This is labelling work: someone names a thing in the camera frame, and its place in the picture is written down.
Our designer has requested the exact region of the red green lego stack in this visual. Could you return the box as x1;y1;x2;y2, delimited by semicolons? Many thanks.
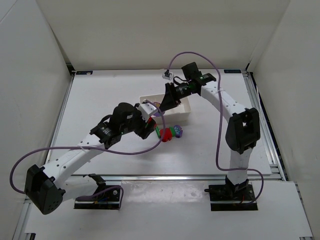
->
145;117;157;131

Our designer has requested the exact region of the purple rounded lego piece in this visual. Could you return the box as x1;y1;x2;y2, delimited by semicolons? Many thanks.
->
153;101;165;117

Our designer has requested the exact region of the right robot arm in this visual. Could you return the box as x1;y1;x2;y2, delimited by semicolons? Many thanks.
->
160;62;261;199

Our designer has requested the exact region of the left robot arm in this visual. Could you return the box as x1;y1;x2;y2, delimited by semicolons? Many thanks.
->
24;101;158;215

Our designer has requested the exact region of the white divided plastic tray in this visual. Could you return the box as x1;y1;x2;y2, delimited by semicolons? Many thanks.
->
139;93;192;124

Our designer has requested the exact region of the purple paw lego piece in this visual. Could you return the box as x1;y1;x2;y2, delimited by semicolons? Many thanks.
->
173;125;183;138

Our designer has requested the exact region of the red green lego cluster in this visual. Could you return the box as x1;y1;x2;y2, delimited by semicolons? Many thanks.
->
155;126;176;143

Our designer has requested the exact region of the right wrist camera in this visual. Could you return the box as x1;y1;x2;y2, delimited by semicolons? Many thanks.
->
162;70;174;81

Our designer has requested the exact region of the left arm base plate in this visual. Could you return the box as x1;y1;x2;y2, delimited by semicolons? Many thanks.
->
73;174;124;210

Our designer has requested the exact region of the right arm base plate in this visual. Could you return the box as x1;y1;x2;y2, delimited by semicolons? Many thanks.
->
204;184;258;212

